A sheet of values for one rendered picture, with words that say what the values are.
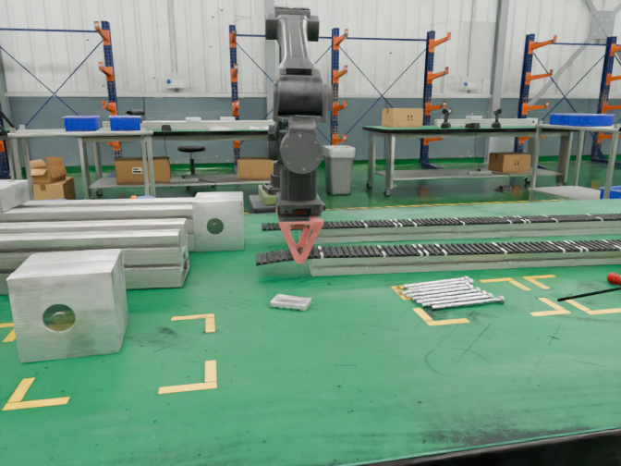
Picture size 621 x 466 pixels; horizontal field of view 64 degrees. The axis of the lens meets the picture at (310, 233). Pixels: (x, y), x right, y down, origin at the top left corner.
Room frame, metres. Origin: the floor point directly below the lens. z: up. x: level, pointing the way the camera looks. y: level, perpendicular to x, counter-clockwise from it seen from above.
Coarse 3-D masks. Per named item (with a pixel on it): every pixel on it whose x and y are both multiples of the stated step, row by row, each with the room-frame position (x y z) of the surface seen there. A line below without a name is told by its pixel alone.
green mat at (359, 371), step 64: (192, 256) 0.86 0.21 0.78; (0, 320) 0.58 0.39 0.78; (128, 320) 0.58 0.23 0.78; (192, 320) 0.58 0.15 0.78; (256, 320) 0.58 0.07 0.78; (320, 320) 0.58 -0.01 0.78; (384, 320) 0.58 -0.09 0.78; (512, 320) 0.58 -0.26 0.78; (576, 320) 0.58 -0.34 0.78; (0, 384) 0.43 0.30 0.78; (64, 384) 0.43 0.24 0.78; (128, 384) 0.43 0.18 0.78; (256, 384) 0.43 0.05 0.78; (320, 384) 0.43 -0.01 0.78; (384, 384) 0.43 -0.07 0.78; (448, 384) 0.43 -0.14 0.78; (512, 384) 0.43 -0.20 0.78; (576, 384) 0.43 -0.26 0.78; (0, 448) 0.34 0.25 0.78; (64, 448) 0.34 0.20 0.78; (128, 448) 0.34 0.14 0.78; (192, 448) 0.34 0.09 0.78; (256, 448) 0.34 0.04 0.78; (320, 448) 0.34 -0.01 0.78; (384, 448) 0.34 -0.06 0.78; (448, 448) 0.34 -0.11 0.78
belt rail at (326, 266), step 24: (312, 264) 0.75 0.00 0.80; (336, 264) 0.76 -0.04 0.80; (360, 264) 0.76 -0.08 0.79; (384, 264) 0.77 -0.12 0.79; (408, 264) 0.77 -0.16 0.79; (432, 264) 0.77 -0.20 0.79; (456, 264) 0.78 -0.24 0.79; (480, 264) 0.78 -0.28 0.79; (504, 264) 0.79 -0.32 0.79; (528, 264) 0.79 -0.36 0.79; (552, 264) 0.80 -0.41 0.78; (576, 264) 0.80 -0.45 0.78
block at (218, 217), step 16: (208, 192) 0.98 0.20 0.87; (224, 192) 0.98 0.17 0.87; (240, 192) 0.98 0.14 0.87; (192, 208) 0.88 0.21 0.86; (208, 208) 0.89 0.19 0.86; (224, 208) 0.89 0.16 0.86; (240, 208) 0.89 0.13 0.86; (208, 224) 0.89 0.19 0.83; (224, 224) 0.89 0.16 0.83; (240, 224) 0.89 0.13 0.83; (208, 240) 0.89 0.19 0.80; (224, 240) 0.89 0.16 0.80; (240, 240) 0.89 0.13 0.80
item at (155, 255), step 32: (0, 224) 0.75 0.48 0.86; (32, 224) 0.75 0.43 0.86; (64, 224) 0.75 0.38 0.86; (96, 224) 0.75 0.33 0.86; (128, 224) 0.76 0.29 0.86; (160, 224) 0.76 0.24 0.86; (0, 256) 0.67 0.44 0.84; (128, 256) 0.69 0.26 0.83; (160, 256) 0.69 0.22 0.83; (0, 288) 0.66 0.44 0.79; (128, 288) 0.69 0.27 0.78
